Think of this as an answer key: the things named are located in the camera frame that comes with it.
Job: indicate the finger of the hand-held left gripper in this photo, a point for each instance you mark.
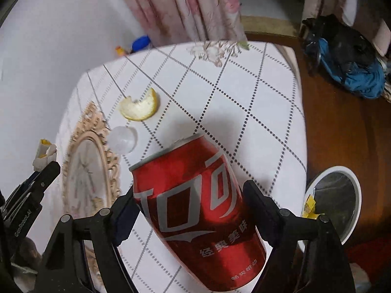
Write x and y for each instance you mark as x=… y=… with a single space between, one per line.
x=20 y=189
x=47 y=172

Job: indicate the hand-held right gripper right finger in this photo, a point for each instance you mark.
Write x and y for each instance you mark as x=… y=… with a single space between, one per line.
x=259 y=207

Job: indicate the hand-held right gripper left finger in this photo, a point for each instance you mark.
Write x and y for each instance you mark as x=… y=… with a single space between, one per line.
x=122 y=221

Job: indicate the yellow snack packet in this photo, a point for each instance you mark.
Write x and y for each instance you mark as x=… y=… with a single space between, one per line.
x=310 y=207

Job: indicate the red soda can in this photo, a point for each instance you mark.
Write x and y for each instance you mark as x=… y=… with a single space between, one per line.
x=198 y=213

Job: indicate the white round trash bin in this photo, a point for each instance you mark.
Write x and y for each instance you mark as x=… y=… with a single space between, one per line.
x=339 y=201

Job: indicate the crumpled white tissue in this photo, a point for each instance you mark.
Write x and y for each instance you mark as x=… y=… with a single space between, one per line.
x=42 y=155

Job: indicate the clear plastic lid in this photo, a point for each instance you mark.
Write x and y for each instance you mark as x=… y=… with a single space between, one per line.
x=122 y=140

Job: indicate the orange peel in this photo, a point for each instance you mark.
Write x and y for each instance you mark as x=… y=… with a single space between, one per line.
x=140 y=110

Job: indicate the white checked tablecloth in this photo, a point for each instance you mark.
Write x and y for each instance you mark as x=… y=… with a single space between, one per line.
x=229 y=97

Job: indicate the small orange bottle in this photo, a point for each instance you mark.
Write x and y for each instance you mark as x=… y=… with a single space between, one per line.
x=120 y=50

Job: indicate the blue lidded container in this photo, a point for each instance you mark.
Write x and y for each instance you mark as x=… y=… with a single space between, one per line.
x=141 y=43

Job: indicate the black clothes pile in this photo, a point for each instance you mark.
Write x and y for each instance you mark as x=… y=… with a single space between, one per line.
x=345 y=42

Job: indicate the pink floral curtain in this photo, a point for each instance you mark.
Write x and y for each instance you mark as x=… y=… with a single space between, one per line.
x=195 y=6

